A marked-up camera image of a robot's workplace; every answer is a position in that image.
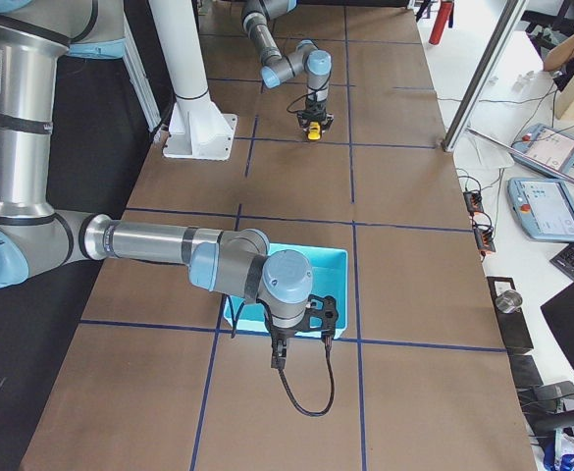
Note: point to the red cylinder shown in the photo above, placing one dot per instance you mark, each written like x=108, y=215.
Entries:
x=443, y=19

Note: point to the far blue teach pendant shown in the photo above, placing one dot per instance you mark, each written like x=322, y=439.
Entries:
x=548, y=146

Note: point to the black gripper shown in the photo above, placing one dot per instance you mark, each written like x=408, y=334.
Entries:
x=314, y=107
x=282, y=334

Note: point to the person's forearm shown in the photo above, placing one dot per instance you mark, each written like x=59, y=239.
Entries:
x=559, y=55

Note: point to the white support column with base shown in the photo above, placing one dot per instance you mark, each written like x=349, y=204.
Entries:
x=198, y=129

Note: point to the blue teach pendant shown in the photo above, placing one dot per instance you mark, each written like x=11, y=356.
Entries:
x=544, y=208
x=548, y=146

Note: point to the yellow beetle toy car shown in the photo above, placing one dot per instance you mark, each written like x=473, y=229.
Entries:
x=313, y=131

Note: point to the light blue plastic bin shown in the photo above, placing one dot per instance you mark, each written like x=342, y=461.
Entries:
x=330, y=277

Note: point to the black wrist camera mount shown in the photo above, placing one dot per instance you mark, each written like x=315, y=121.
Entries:
x=319, y=318

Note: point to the near blue teach pendant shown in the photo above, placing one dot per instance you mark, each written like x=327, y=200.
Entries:
x=544, y=208

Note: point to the aluminium frame post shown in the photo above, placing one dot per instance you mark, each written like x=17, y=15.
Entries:
x=509, y=18

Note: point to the silver metal cup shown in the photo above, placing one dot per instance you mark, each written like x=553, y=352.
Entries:
x=508, y=301

